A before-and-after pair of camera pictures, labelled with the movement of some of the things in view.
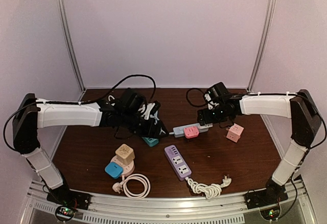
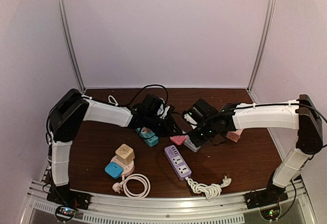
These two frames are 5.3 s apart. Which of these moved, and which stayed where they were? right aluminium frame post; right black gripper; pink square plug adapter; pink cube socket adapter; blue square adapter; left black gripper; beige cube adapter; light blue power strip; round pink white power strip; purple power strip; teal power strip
Moved: pink square plug adapter; left black gripper; light blue power strip; right black gripper
Stayed: teal power strip; purple power strip; round pink white power strip; blue square adapter; pink cube socket adapter; beige cube adapter; right aluminium frame post
